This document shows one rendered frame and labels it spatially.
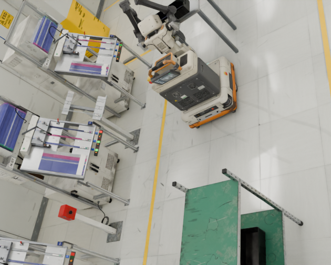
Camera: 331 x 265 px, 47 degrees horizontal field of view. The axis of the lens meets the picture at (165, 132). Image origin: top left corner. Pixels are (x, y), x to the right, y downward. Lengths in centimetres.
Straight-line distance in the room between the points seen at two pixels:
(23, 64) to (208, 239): 364
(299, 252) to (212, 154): 142
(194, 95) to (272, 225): 169
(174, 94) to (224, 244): 204
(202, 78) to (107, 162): 189
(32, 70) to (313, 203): 381
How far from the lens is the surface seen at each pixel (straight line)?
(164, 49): 407
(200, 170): 416
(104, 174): 501
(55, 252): 418
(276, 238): 301
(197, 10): 434
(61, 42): 550
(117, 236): 473
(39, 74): 545
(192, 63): 381
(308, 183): 345
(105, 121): 498
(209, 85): 397
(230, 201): 254
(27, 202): 626
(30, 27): 559
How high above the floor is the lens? 292
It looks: 37 degrees down
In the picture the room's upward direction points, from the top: 56 degrees counter-clockwise
